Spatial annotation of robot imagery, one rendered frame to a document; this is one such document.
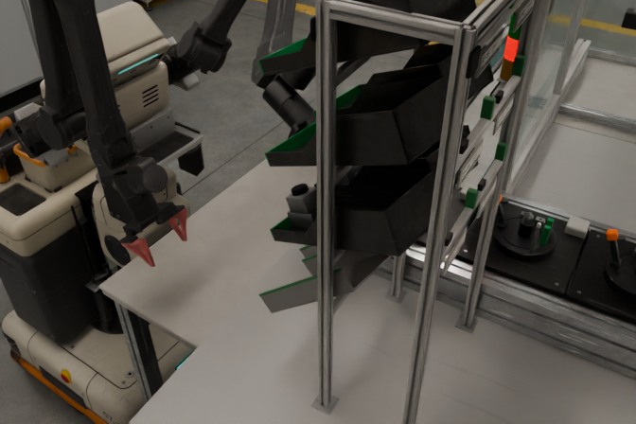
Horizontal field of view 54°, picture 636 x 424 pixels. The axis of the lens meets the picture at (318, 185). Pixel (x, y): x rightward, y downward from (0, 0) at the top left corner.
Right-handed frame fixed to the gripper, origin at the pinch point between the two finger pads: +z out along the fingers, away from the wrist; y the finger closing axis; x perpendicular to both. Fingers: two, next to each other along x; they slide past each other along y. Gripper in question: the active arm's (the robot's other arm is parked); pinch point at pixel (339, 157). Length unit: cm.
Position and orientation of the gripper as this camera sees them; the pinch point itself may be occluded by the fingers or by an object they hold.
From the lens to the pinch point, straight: 117.4
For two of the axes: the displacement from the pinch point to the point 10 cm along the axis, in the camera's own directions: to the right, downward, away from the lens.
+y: 7.0, -4.5, 5.5
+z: 6.6, 7.1, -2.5
